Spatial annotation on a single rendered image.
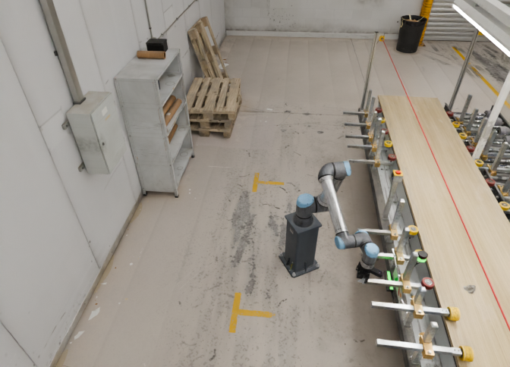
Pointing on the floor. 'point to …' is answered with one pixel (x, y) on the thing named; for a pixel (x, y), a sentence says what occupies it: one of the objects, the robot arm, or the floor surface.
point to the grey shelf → (149, 67)
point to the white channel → (498, 10)
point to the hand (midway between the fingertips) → (363, 282)
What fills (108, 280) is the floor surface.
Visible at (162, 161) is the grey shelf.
